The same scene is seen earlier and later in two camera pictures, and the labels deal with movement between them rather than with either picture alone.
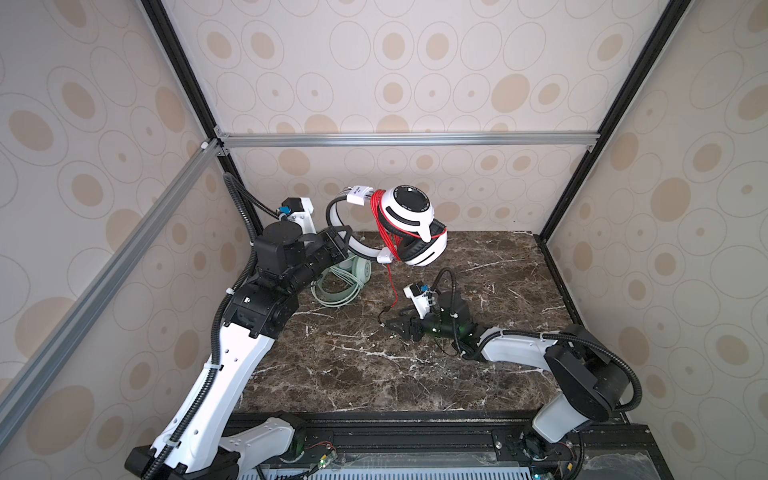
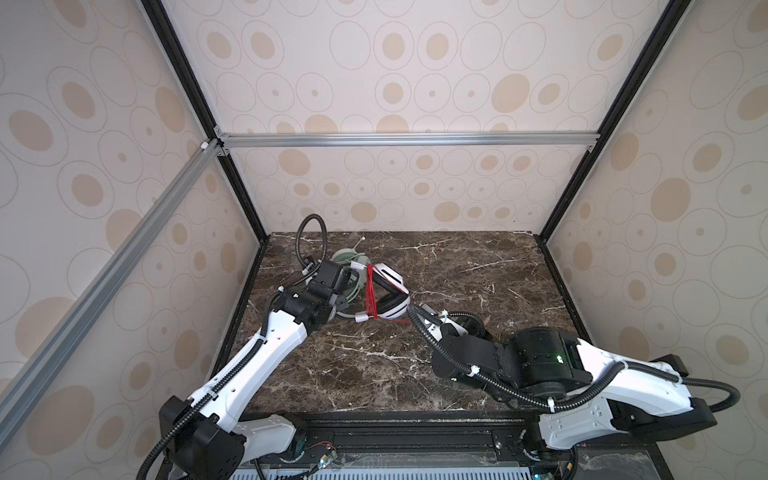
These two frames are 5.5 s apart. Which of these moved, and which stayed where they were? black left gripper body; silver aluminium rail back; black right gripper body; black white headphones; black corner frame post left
Moved: black left gripper body; black white headphones; black right gripper body
Stayed: black corner frame post left; silver aluminium rail back
